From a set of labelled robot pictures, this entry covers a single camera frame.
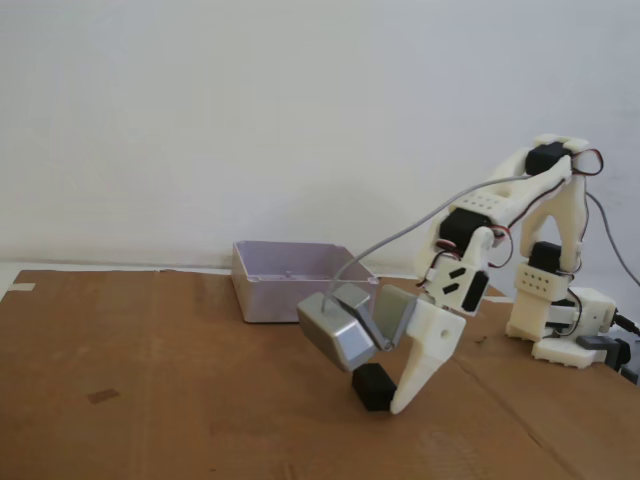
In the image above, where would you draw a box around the brown cardboard sheet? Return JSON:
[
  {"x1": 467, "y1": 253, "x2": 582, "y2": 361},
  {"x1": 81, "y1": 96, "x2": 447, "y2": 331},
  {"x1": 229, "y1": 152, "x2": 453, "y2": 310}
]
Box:
[{"x1": 0, "y1": 268, "x2": 640, "y2": 480}]

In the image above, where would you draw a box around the grey open plastic box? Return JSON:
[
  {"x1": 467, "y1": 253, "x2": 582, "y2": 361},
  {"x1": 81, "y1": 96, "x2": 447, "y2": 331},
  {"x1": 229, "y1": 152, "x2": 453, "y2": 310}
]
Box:
[{"x1": 231, "y1": 240, "x2": 380, "y2": 325}]

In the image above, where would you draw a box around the silver webcam with clip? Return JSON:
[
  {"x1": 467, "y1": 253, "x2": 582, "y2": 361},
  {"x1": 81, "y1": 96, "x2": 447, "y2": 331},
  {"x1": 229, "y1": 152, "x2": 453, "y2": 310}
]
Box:
[{"x1": 296, "y1": 283, "x2": 419, "y2": 374}]

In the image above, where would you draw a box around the black power cable plug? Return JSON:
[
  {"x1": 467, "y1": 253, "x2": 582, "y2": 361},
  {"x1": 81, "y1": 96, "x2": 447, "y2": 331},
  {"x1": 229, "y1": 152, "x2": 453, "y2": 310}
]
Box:
[{"x1": 612, "y1": 312, "x2": 640, "y2": 337}]

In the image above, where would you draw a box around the black rectangular block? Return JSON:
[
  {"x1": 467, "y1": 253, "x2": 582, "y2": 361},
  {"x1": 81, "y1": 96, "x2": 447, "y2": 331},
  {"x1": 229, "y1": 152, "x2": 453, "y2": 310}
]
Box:
[{"x1": 350, "y1": 363, "x2": 399, "y2": 413}]

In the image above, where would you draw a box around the cream gripper black servo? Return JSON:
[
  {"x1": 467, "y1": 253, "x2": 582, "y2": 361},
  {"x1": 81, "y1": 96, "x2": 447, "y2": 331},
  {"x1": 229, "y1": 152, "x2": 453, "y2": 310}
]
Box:
[{"x1": 389, "y1": 259, "x2": 490, "y2": 416}]

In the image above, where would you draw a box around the grey and black table clamp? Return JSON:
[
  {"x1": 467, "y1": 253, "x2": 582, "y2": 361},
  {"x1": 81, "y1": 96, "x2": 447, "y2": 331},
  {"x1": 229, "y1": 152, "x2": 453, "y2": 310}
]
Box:
[{"x1": 575, "y1": 334, "x2": 640, "y2": 386}]

